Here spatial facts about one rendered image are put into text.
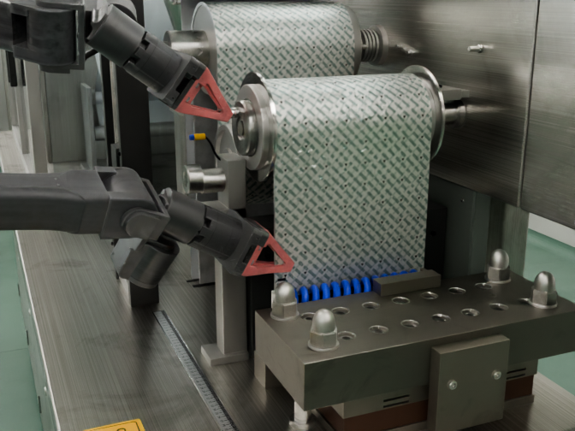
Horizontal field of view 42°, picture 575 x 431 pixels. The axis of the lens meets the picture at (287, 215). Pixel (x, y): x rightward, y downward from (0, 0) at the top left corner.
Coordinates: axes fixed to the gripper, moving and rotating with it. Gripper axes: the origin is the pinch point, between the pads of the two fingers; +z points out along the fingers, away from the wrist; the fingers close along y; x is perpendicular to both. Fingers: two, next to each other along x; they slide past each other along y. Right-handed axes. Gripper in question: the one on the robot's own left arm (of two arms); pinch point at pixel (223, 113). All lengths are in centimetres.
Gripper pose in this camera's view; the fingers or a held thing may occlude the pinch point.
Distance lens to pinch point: 101.0
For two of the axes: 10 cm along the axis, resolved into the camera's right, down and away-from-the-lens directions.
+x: 5.7, -8.2, -0.3
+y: 3.7, 2.8, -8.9
